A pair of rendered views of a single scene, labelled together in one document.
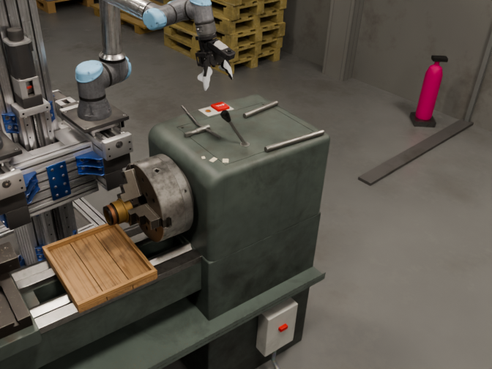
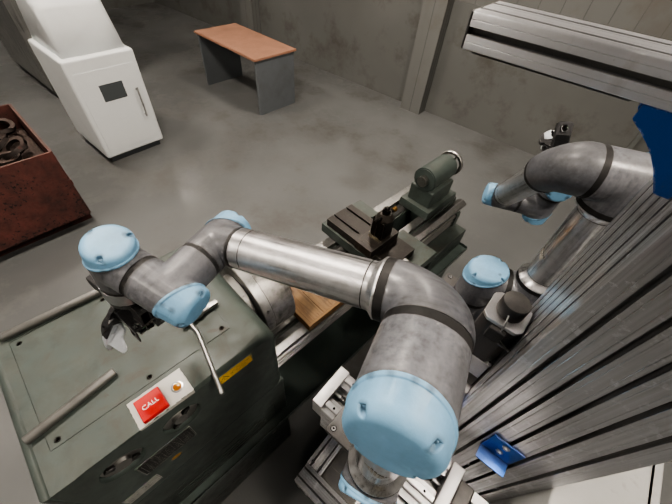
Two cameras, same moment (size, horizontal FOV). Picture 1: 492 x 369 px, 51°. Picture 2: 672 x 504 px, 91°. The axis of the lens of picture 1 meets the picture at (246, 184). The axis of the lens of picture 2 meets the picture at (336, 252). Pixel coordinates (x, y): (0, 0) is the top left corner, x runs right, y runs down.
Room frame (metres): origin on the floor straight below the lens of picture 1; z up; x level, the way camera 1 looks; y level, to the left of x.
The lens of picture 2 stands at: (2.33, 0.48, 2.13)
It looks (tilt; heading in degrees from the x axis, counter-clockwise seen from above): 48 degrees down; 169
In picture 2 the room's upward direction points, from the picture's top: 6 degrees clockwise
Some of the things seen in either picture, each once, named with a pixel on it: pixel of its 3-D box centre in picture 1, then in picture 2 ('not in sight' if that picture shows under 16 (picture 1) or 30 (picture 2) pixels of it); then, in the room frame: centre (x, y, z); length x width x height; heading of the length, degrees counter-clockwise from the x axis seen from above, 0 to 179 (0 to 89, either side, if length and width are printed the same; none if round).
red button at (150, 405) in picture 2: (220, 107); (151, 404); (2.04, 0.13, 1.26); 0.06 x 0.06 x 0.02; 38
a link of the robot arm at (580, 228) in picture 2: not in sight; (565, 246); (1.83, 1.18, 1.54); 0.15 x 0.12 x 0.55; 65
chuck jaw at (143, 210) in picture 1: (148, 217); not in sight; (1.47, 0.35, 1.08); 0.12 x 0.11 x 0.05; 38
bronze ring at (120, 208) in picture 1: (118, 211); not in sight; (1.50, 0.46, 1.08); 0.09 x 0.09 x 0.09; 38
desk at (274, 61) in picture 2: not in sight; (247, 67); (-2.60, -0.08, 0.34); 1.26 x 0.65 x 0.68; 41
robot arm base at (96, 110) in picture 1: (93, 103); not in sight; (2.11, 0.70, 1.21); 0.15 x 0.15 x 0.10
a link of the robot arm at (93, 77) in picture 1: (91, 78); not in sight; (2.12, 0.70, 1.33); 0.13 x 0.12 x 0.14; 149
